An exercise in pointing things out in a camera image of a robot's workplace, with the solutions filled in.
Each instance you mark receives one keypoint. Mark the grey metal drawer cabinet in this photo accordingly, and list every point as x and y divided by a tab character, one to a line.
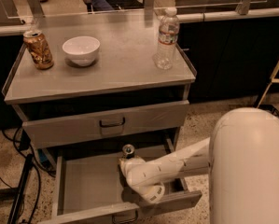
123	75

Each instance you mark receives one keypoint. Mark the clear plastic water bottle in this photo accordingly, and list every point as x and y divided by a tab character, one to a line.
167	38

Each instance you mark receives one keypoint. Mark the black drawer handle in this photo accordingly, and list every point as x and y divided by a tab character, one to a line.
111	123
127	217

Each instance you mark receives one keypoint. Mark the black metal stand leg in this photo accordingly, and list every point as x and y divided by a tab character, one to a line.
16	194

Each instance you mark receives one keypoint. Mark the wheeled wooden cart frame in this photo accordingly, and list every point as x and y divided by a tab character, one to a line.
273	79

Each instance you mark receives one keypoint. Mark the grey open middle drawer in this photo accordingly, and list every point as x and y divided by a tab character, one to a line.
90	188

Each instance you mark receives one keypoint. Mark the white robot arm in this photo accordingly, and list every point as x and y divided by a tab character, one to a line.
241	158

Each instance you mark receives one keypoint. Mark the grey top drawer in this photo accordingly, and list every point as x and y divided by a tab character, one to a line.
94	126

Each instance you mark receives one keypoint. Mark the white gripper with vents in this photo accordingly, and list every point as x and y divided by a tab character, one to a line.
129	163

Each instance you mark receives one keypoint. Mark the white ceramic bowl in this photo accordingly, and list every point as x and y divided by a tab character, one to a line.
81	50

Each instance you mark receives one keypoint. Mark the black middle drawer handle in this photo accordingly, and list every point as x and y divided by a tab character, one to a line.
127	217

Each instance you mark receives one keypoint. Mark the crumpled gold soda can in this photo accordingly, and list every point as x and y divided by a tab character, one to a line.
38	47

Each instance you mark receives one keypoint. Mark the silver blue redbull can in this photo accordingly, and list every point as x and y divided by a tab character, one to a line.
128	151

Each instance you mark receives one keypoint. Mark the black top drawer handle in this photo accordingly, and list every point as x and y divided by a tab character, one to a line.
111	123

